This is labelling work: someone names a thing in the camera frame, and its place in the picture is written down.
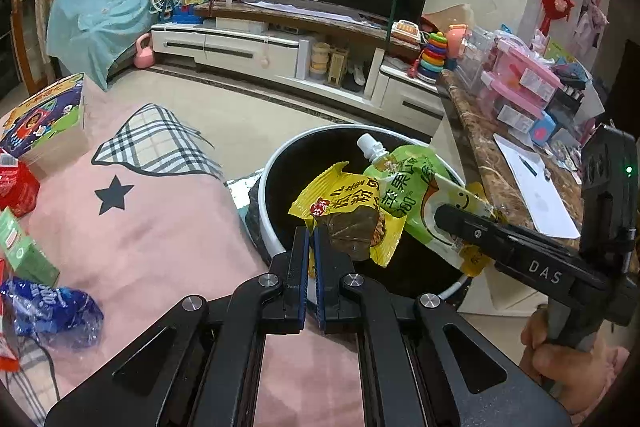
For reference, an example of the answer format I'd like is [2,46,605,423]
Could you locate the white rimmed trash bin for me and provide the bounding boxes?
[248,123,481,303]

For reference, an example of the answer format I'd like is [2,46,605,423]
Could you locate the colourful cartoon box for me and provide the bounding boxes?
[0,73,91,180]

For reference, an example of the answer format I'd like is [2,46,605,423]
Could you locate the green packet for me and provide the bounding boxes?
[0,207,61,288]

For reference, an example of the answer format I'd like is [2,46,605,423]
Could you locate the red packet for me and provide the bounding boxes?
[0,149,41,219]

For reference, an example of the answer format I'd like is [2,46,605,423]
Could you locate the wooden framed glass door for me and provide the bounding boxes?
[0,0,51,92]

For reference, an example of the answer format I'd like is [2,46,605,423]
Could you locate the white paper sheet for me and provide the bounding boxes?
[492,133,581,239]

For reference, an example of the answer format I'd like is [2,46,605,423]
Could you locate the rainbow stacking ring toy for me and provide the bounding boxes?
[418,32,449,80]

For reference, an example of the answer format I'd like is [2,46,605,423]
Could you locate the person's right hand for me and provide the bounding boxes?
[520,307,632,413]

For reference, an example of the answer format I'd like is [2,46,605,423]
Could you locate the light blue cover cloth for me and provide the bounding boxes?
[49,0,166,92]

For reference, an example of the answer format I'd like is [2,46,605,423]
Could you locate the green juice pouch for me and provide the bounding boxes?
[356,133,508,278]

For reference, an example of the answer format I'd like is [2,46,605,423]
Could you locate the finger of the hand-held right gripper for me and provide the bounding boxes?
[434,204,517,266]

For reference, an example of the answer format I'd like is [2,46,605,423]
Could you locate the clear plastic box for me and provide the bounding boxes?
[457,27,501,80]

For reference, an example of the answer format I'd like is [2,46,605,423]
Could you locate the white tv stand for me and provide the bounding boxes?
[150,0,446,138]

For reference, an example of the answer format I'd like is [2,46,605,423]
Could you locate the yellow snack packet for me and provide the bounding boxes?
[289,162,407,268]

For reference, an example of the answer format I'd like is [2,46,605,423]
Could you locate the wooden rack toy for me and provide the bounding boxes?
[327,48,350,88]

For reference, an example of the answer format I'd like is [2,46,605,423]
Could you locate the blue plastic bag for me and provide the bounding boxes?
[0,277,105,353]

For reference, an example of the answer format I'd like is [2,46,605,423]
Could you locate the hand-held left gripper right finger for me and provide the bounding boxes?
[314,226,573,427]

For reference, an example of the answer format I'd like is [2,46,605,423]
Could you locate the pink storage boxes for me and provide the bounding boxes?
[475,39,563,132]

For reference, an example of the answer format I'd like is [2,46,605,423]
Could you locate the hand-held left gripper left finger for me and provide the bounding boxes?
[44,226,312,427]

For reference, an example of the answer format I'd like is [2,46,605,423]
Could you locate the stacked bamboo steamer toy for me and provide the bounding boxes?
[309,42,331,80]

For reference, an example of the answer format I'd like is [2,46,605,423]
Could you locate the toy cash register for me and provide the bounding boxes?
[392,19,420,42]

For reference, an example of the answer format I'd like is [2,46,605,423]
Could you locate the pink kettlebell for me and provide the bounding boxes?
[134,33,154,69]

